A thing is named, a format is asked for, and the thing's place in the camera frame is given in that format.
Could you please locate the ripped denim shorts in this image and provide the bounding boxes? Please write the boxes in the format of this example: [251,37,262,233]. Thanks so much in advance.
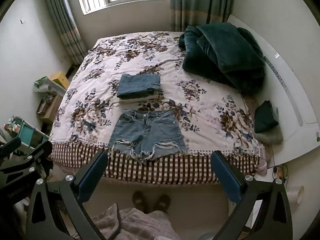
[107,109,189,164]

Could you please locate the white paper cup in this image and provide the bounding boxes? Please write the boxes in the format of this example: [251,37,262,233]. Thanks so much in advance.
[287,186,305,205]

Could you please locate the yellow box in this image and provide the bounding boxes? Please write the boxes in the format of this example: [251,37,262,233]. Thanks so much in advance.
[50,71,71,90]

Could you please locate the teal storage cart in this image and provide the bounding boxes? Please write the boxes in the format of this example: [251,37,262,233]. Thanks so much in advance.
[4,116,50,153]

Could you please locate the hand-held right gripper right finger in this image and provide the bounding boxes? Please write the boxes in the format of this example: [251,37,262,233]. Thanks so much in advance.
[210,150,293,240]

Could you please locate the green striped curtain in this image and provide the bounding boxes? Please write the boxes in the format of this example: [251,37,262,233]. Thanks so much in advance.
[41,0,87,66]
[169,0,236,32]

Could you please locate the wooden nightstand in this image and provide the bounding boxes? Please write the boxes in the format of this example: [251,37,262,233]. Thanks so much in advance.
[36,94,63,123]

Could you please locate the dark green blanket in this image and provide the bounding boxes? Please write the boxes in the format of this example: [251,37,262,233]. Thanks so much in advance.
[178,22,266,95]

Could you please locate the folded blue jeans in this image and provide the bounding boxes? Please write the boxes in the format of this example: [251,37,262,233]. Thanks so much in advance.
[117,73,161,100]

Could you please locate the white and green bag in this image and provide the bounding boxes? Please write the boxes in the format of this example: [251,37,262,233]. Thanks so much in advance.
[34,76,67,93]

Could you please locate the black cable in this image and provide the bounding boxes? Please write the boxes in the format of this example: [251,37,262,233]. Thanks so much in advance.
[272,164,288,181]

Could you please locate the white headboard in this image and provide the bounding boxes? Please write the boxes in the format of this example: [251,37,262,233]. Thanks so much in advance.
[226,14,320,178]

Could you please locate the bed with floral sheet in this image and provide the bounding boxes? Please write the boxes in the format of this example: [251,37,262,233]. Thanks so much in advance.
[49,31,267,185]

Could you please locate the grey-pink cloth on floor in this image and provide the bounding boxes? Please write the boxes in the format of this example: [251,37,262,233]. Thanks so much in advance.
[72,202,181,240]

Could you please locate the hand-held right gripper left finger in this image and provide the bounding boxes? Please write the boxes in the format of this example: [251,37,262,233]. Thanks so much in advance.
[25,150,121,240]

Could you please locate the brown slipper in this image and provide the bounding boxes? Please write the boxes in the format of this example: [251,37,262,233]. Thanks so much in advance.
[154,194,171,213]
[132,190,148,213]

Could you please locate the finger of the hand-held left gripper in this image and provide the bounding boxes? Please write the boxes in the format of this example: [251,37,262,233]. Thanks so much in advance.
[0,140,53,180]
[0,137,22,157]

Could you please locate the dark green folded cloth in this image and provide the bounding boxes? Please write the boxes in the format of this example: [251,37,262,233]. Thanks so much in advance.
[254,100,279,134]

